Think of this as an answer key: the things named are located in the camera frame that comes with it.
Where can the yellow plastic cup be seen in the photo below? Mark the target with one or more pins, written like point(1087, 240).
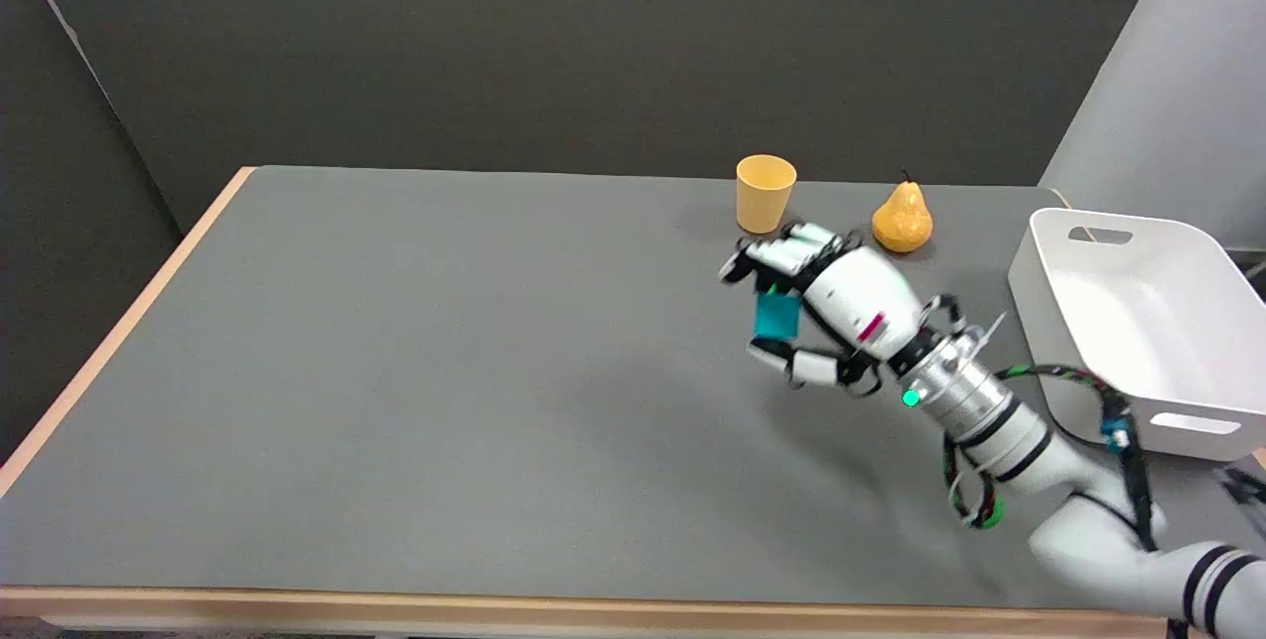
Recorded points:
point(765, 194)

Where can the grey table mat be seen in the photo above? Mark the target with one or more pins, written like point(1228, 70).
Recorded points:
point(495, 382)

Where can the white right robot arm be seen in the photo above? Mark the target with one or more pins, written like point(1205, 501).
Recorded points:
point(1039, 461)

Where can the white plastic box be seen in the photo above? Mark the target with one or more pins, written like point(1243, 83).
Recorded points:
point(1137, 322)

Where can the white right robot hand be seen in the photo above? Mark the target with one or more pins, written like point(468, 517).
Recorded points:
point(856, 298)

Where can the teal cube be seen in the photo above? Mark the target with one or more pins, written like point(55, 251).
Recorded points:
point(776, 315)

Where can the yellow pear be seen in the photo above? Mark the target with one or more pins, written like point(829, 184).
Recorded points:
point(901, 216)

